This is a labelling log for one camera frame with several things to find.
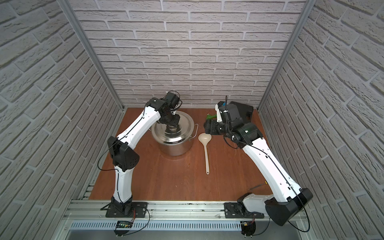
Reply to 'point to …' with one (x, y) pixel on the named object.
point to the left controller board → (123, 224)
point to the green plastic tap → (209, 117)
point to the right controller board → (248, 228)
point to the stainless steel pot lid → (168, 134)
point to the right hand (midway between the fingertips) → (212, 124)
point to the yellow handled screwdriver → (258, 185)
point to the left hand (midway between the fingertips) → (170, 118)
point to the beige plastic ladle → (205, 138)
